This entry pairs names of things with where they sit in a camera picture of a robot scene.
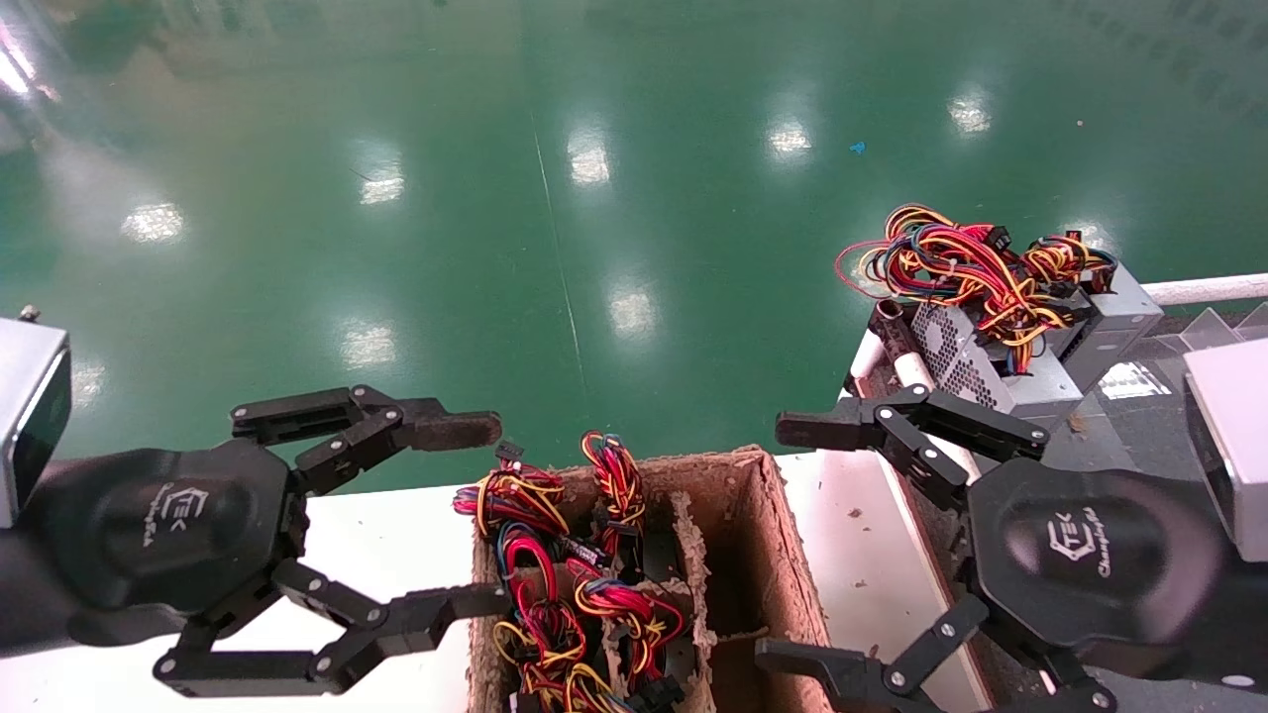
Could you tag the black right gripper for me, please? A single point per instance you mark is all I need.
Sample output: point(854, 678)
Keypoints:
point(1090, 560)

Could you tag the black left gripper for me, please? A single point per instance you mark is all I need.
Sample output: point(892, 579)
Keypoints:
point(168, 535)

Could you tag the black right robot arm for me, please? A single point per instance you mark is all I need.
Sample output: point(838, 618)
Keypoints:
point(1243, 624)

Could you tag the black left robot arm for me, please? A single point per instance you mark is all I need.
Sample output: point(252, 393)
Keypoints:
point(20, 584)

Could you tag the brown cardboard divider box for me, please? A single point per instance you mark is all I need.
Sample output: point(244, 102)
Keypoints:
point(763, 555)

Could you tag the grey perforated power supply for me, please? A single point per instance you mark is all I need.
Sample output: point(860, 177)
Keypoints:
point(956, 356)

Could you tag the black conveyor belt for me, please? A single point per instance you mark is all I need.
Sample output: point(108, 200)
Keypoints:
point(1149, 436)

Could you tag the plain grey power supply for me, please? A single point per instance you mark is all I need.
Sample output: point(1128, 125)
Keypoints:
point(1119, 322)

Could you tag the clear plastic guard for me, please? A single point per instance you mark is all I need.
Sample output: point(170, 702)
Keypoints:
point(1214, 329)

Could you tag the long white conveyor rail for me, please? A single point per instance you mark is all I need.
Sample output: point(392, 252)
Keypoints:
point(916, 381)

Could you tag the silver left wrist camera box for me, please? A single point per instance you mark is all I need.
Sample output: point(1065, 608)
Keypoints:
point(25, 416)

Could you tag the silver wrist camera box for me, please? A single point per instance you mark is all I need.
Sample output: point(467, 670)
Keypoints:
point(1233, 436)
point(25, 416)

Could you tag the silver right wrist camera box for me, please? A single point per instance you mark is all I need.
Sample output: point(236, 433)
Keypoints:
point(1233, 436)

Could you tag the short white conveyor rail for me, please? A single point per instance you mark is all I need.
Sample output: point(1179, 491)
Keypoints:
point(1209, 289)

